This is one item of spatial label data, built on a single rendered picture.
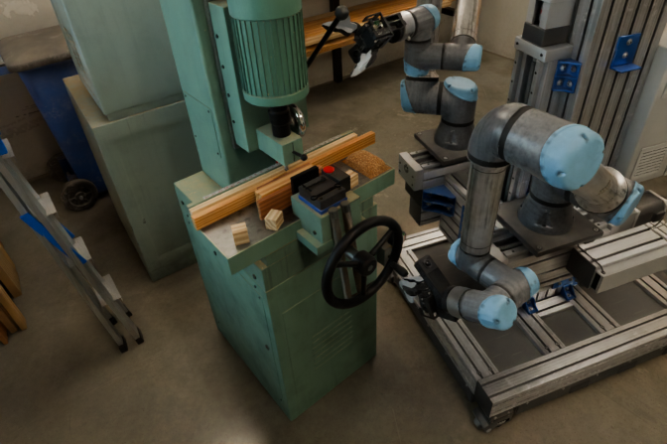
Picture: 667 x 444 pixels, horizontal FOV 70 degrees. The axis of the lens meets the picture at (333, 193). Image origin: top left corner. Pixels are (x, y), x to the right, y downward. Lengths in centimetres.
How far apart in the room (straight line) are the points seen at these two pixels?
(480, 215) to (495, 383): 83
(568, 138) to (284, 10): 66
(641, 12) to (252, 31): 101
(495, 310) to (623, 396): 119
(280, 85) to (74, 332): 169
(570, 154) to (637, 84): 79
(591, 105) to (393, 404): 125
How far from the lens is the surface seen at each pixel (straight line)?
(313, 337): 168
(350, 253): 132
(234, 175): 157
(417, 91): 171
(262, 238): 128
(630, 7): 152
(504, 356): 192
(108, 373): 232
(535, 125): 95
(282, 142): 134
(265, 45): 118
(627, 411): 220
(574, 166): 94
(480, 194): 110
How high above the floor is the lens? 173
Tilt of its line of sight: 37 degrees down
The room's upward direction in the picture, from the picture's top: 4 degrees counter-clockwise
